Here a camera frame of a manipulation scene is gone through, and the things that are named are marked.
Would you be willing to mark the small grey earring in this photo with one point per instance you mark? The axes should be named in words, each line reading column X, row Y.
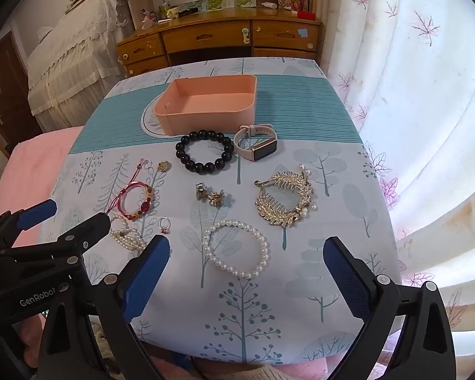
column 200, row 191

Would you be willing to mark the red flat box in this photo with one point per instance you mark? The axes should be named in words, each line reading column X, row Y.
column 306, row 15

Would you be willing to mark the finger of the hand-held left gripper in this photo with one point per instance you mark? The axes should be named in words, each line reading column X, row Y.
column 35, row 213
column 85, row 231

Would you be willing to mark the round gold pendant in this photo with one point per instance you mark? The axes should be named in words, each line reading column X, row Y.
column 164, row 165

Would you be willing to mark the gold pearl hair comb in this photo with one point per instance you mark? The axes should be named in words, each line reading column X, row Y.
column 293, row 206

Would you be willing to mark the white lace furniture cover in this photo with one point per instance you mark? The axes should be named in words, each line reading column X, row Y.
column 75, row 55

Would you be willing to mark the pink plastic box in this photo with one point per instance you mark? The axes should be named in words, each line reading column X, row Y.
column 206, row 116

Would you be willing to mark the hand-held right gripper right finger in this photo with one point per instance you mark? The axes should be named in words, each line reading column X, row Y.
column 345, row 279

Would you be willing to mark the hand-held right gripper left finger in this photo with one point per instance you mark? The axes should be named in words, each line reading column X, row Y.
column 146, row 279

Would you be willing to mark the pink bedsheet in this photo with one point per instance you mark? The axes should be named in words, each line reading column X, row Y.
column 35, row 166

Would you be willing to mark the white drawer hook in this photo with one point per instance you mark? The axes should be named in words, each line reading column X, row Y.
column 245, row 36

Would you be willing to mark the brown wooden door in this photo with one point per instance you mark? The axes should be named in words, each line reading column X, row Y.
column 6, row 95

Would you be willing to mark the white floral curtain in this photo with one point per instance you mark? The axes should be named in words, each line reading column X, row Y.
column 431, row 126

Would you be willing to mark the small gold earring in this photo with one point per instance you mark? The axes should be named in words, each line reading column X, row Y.
column 216, row 198

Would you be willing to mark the wooden dresser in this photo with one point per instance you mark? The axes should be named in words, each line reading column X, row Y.
column 217, row 33

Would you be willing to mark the pink smartwatch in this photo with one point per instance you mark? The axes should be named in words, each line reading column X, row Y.
column 263, row 148

